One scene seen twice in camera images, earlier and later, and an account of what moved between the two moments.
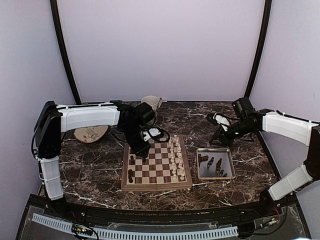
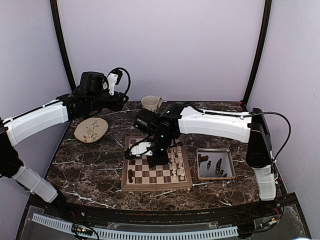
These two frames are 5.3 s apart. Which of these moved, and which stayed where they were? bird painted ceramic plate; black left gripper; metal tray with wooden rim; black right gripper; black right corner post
Moved: black left gripper; black right gripper
Stayed: black right corner post; bird painted ceramic plate; metal tray with wooden rim
